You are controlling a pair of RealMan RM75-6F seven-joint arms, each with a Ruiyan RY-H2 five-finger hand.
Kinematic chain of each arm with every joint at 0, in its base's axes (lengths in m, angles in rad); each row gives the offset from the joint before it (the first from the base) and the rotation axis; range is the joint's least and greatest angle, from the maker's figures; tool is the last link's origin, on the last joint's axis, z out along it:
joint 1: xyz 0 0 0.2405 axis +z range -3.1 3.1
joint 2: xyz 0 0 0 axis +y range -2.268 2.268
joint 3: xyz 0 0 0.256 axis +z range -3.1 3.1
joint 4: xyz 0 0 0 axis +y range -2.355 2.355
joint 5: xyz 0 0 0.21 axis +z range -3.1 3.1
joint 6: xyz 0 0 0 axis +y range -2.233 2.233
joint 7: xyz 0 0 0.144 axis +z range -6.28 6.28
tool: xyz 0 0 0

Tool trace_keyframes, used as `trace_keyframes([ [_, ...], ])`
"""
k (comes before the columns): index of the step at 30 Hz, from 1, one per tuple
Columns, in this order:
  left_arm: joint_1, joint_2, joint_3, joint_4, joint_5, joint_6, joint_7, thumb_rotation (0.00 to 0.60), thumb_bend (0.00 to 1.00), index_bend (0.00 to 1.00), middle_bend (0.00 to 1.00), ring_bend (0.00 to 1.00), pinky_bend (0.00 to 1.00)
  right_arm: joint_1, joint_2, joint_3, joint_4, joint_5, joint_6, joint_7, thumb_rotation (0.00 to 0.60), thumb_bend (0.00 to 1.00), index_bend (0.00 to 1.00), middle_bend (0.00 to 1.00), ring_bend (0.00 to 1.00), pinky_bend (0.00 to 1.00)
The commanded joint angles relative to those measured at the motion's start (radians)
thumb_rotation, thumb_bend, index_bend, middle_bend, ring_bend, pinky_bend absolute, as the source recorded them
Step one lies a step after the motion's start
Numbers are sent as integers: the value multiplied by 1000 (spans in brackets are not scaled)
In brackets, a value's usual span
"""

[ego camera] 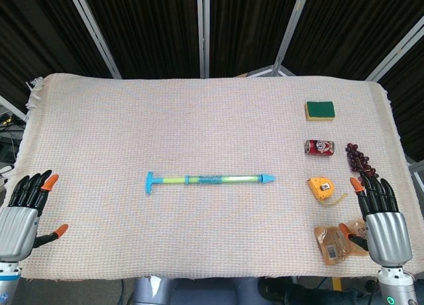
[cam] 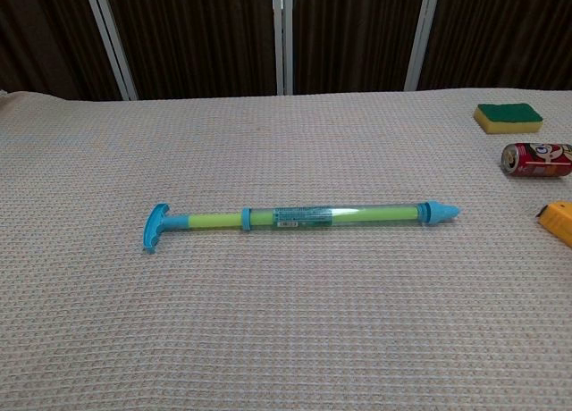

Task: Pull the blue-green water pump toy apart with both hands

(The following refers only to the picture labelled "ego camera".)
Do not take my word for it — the green plunger blue T-handle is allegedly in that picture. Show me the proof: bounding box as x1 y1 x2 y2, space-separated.
146 171 187 196

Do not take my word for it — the black shoe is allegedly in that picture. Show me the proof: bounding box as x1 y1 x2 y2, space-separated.
258 277 299 302

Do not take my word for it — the grey metal frame bar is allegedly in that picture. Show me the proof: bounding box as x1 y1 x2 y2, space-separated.
0 95 27 120

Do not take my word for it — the clear plastic tube with label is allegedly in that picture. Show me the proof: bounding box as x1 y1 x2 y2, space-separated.
184 174 276 187

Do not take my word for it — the green yellow sponge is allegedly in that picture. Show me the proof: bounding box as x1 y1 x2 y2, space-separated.
304 101 336 123

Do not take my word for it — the dark red grape bunch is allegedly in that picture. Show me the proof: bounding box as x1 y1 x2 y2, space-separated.
345 143 379 178

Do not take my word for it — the yellow tape measure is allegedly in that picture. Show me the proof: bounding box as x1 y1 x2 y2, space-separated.
307 176 348 207

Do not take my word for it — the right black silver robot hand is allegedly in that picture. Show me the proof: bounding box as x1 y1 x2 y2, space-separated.
338 172 414 268

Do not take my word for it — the clear snack packet with barcode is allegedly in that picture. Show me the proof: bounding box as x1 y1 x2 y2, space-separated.
313 224 350 266

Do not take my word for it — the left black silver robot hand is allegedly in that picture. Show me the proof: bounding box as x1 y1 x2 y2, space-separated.
0 170 70 263

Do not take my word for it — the dark folding screen panel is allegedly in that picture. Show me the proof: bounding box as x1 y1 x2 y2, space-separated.
66 0 205 80
274 0 424 84
202 0 312 79
366 36 424 160
0 0 115 103

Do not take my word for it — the red soda can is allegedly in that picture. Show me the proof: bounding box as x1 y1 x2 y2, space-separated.
303 139 335 157

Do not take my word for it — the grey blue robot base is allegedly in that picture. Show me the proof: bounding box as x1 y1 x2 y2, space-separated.
134 275 266 305

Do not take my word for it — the woven beige tablecloth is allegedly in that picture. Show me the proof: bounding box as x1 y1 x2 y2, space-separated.
13 72 424 282

